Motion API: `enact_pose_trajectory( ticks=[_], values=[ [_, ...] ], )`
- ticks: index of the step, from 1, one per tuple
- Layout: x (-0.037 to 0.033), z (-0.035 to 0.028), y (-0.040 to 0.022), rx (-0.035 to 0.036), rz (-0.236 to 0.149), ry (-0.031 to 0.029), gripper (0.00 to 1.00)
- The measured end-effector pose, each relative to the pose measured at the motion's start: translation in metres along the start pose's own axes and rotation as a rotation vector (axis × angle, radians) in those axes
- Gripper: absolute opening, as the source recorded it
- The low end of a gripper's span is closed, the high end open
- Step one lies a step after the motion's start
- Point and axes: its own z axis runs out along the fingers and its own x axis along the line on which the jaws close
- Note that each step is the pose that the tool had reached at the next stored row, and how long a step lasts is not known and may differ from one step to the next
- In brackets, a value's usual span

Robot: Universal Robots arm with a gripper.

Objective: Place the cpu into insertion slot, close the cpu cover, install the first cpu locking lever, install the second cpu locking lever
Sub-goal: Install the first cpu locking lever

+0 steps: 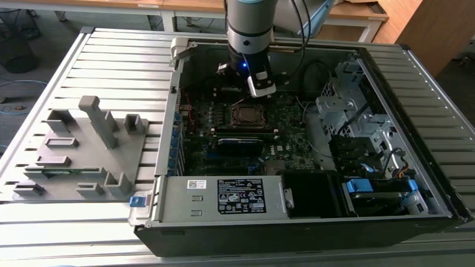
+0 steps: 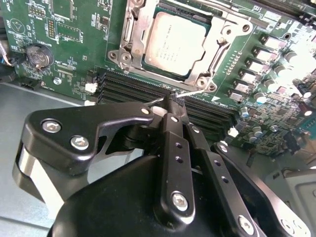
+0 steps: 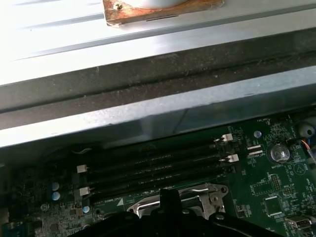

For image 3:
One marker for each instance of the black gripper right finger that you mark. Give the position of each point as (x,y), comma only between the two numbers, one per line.
(175,200)

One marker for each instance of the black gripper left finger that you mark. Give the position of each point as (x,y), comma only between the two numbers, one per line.
(165,200)

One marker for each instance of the CPU socket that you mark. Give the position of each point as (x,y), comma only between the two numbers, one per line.
(219,195)

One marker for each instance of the black RAM slot white clips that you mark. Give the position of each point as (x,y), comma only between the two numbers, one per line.
(233,158)
(227,137)

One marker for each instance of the green motherboard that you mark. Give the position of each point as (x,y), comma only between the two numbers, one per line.
(256,177)

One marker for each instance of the silver coin battery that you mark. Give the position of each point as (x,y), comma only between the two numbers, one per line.
(280,153)

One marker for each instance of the black PC case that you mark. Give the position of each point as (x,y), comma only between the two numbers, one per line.
(158,81)

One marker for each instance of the silver internal USB port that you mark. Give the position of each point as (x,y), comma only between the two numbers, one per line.
(298,223)

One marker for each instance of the square brown base plate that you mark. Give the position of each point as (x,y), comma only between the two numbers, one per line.
(172,13)

